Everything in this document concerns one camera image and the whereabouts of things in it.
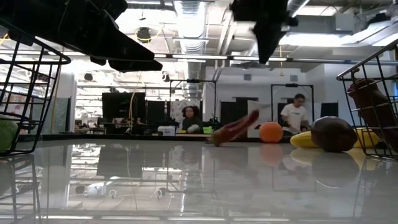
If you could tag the green container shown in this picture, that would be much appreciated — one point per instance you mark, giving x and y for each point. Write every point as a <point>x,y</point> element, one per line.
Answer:
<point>207,129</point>

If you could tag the white box device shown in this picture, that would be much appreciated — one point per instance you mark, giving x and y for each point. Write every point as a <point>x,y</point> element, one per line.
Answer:
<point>166,130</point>

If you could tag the person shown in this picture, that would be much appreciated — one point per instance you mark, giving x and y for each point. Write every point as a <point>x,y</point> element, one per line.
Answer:
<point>190,121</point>
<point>295,115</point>

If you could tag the black cabinet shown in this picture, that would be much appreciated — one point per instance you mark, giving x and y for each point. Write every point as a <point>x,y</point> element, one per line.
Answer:
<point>124,105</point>

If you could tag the orange fruit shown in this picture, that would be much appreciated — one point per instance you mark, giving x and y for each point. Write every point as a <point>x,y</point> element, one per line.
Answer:
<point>271,132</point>

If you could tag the red-brown chili pepper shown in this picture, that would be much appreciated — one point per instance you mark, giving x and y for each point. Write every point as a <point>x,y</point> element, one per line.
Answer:
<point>373,105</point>

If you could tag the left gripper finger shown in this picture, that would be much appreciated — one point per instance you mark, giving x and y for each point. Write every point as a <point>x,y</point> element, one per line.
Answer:
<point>136,66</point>
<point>102,40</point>

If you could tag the dark red chili pepper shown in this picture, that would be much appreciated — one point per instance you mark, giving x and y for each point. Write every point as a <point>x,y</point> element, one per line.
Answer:
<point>236,127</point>

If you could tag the black metal table frame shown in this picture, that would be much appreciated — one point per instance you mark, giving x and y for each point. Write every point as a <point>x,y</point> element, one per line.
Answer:
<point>93,137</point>

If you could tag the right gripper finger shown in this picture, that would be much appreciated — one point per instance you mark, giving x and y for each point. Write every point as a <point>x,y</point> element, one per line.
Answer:
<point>266,43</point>

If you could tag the silver ventilation duct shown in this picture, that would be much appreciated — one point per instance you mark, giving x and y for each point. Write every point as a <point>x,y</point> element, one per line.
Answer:
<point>191,31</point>

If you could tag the yellow banana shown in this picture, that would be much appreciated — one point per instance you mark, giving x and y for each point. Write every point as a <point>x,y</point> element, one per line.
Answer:
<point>300,140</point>

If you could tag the black station frame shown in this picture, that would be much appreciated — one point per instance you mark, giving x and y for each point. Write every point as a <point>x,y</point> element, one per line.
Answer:
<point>192,81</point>
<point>292,85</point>

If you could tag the dark purple plum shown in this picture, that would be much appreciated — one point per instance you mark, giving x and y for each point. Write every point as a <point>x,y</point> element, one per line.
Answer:
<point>334,133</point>

